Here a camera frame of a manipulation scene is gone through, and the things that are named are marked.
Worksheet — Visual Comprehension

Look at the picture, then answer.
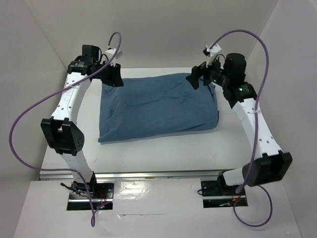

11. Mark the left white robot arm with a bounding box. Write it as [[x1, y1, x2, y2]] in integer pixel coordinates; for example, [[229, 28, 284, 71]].
[[41, 45, 123, 198]]

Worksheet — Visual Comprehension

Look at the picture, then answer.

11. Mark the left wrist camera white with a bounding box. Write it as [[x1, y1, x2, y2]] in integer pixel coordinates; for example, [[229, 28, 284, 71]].
[[105, 48, 123, 66]]

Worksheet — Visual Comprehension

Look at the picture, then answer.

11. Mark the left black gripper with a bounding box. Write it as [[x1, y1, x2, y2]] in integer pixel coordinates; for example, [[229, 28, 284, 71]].
[[93, 60, 124, 87]]

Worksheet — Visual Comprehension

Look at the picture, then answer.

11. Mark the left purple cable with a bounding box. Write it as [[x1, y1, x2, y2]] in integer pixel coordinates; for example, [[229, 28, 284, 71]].
[[8, 32, 122, 228]]

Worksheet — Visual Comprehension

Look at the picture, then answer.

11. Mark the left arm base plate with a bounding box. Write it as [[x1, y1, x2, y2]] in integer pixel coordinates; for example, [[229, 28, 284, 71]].
[[69, 182, 114, 202]]

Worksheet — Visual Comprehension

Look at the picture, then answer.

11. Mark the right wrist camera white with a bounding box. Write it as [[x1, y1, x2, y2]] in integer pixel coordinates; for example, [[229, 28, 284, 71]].
[[203, 44, 221, 67]]

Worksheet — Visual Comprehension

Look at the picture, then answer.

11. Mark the aluminium rail front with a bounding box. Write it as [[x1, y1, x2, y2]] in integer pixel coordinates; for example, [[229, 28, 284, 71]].
[[39, 169, 231, 181]]

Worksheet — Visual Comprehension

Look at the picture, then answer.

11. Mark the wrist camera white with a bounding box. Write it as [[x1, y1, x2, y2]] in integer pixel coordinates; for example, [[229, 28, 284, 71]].
[[105, 48, 123, 66], [203, 44, 221, 67]]

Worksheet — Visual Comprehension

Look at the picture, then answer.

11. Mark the blue pillowcase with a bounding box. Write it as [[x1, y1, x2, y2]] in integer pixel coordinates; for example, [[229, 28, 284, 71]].
[[98, 73, 219, 143]]

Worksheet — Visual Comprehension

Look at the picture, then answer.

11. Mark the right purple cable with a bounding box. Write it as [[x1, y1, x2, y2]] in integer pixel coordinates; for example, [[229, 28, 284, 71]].
[[210, 29, 273, 227]]

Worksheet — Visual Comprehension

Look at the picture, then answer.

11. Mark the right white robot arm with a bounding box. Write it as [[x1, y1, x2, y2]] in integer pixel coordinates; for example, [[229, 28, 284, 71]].
[[186, 52, 293, 194]]

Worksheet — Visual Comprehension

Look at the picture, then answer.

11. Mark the purple cable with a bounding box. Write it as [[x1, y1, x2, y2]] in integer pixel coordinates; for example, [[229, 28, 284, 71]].
[[210, 29, 273, 227], [8, 32, 122, 228]]

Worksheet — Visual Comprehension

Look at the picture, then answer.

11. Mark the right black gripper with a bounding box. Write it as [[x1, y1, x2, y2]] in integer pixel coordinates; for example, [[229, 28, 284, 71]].
[[186, 54, 229, 90]]

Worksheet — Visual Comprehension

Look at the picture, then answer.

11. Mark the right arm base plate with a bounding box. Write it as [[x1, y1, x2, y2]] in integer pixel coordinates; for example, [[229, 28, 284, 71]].
[[197, 180, 246, 197]]

